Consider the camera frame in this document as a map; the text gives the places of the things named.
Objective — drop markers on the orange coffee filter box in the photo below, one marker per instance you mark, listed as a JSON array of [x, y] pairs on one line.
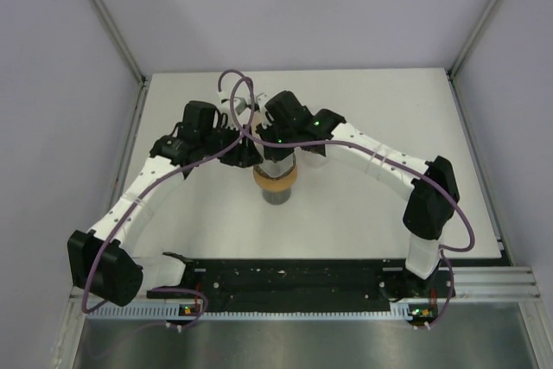
[[257, 121]]

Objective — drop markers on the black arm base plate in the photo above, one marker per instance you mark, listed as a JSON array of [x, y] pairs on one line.
[[304, 285]]

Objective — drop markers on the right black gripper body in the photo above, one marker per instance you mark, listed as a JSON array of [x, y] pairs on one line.
[[272, 132]]

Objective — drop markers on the wooden dripper ring stand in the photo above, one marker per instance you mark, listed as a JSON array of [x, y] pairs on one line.
[[319, 149]]

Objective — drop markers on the aluminium front rail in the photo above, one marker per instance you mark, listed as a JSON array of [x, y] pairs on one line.
[[493, 282]]

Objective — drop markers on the grey glass carafe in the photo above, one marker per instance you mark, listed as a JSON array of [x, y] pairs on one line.
[[276, 198]]

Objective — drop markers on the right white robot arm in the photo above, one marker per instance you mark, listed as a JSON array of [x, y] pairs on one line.
[[429, 187]]

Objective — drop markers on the aluminium frame post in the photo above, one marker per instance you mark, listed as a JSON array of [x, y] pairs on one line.
[[474, 36], [117, 40]]

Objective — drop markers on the left aluminium frame post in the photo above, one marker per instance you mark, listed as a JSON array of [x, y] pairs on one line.
[[117, 40]]

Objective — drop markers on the ribbed grey glass dripper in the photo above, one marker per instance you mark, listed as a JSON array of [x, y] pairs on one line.
[[274, 170]]

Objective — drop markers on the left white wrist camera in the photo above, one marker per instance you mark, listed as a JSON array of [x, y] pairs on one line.
[[225, 103]]

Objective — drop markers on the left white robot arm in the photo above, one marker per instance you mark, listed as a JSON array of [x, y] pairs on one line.
[[100, 258]]

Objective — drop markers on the right aluminium frame post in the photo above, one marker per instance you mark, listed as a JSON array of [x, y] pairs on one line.
[[474, 36]]

